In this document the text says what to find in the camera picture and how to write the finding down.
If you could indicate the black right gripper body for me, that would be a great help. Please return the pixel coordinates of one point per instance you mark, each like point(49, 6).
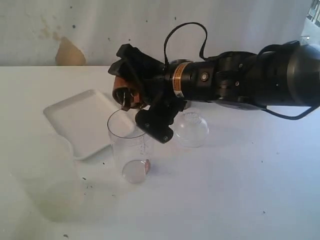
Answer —
point(160, 91)

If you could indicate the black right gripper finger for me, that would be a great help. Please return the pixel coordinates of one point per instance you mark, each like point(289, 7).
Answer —
point(155, 122)
point(134, 65)

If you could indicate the brown wooden cup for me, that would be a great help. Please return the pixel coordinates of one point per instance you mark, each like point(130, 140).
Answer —
point(127, 95)

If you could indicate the stainless steel cup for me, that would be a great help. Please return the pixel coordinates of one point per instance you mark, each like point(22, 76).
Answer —
point(180, 61)

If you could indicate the brown chunks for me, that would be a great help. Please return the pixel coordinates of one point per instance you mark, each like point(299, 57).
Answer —
point(147, 166)

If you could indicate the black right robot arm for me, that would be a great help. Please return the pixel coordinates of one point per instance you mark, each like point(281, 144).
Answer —
point(279, 75)

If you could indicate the clear plastic measuring cup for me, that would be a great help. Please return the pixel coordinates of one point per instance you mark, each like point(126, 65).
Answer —
point(131, 147)

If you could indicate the clear dome lid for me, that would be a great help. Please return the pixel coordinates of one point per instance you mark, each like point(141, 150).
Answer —
point(191, 129)

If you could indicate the white rectangular tray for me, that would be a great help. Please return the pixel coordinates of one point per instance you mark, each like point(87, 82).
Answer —
point(82, 120)

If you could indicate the translucent plastic container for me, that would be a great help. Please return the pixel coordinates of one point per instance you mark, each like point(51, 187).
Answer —
point(44, 166)

